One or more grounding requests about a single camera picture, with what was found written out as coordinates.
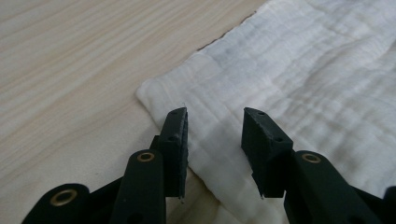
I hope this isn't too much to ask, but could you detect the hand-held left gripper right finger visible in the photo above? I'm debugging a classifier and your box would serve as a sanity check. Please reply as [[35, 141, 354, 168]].
[[240, 106, 295, 200]]

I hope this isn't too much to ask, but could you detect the white bear print cloth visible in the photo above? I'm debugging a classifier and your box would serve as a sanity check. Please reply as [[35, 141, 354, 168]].
[[135, 0, 396, 224]]

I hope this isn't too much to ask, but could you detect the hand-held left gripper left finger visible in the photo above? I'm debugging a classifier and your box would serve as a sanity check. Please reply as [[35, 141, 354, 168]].
[[158, 106, 190, 200]]

